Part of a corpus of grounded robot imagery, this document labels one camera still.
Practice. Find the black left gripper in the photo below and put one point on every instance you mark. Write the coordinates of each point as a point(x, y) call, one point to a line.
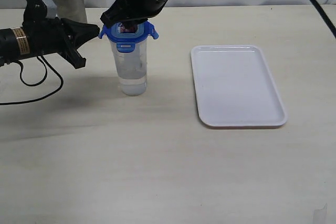
point(62, 36)

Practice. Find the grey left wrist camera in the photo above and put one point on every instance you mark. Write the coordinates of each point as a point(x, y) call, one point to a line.
point(37, 10)

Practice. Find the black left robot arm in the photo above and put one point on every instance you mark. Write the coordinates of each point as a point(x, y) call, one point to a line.
point(13, 45)

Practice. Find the clear tall plastic container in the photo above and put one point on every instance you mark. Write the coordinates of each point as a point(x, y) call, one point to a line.
point(131, 65)

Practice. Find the white rectangular plastic tray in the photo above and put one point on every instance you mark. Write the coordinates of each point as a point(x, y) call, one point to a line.
point(234, 88)

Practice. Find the blue plastic lid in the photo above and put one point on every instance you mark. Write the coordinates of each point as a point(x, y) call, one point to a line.
point(126, 39)

